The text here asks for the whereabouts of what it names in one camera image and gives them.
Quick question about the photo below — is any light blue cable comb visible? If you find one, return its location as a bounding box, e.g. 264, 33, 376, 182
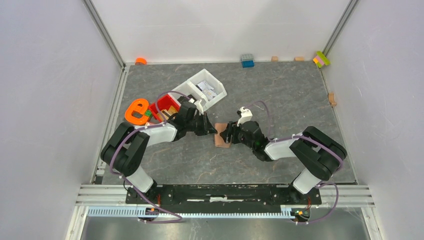
87, 206, 301, 220

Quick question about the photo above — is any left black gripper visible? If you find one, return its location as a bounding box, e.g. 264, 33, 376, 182
185, 112, 218, 137

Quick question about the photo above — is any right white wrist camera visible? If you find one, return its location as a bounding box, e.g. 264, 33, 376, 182
236, 106, 253, 127

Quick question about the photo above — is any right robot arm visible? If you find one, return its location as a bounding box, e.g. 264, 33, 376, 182
219, 121, 348, 204

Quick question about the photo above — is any blue grey toy block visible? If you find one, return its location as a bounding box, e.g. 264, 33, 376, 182
240, 53, 255, 68

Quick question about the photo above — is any orange tape dispenser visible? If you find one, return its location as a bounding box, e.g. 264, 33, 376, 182
124, 98, 151, 126

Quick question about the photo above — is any white far plastic bin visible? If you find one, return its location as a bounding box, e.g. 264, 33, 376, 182
186, 68, 228, 110

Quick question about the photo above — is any white middle plastic bin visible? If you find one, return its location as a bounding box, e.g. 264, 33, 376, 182
173, 80, 210, 111

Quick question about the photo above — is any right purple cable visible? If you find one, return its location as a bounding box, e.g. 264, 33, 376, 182
245, 100, 345, 225

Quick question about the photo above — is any flat tan wooden block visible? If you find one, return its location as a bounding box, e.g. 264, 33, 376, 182
294, 56, 305, 62

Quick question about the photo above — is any tan leather card holder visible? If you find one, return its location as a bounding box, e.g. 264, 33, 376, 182
214, 123, 231, 148

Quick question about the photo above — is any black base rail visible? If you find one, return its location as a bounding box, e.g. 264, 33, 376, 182
145, 184, 322, 214

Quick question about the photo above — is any white plastic bin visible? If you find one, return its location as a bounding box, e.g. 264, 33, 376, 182
186, 68, 228, 110
173, 80, 210, 111

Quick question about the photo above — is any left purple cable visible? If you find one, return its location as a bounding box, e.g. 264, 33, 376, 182
108, 91, 194, 224

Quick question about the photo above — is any green pink toy block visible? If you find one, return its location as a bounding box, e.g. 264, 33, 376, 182
312, 51, 331, 69

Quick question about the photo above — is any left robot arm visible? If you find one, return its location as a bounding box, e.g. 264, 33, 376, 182
100, 100, 217, 204

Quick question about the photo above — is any red plastic bin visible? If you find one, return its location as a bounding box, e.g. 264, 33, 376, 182
148, 94, 180, 122

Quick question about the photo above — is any tan item in red bin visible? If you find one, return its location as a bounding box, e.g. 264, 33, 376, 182
160, 106, 178, 120

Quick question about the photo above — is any orange round cap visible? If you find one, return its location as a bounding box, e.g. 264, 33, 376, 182
134, 57, 147, 65

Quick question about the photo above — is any small green block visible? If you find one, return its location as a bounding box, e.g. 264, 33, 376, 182
143, 110, 152, 118

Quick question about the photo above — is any purple cable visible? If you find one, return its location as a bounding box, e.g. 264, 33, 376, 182
245, 100, 345, 225
108, 91, 194, 224

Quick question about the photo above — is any curved wooden piece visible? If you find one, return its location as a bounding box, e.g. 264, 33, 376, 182
327, 92, 337, 107

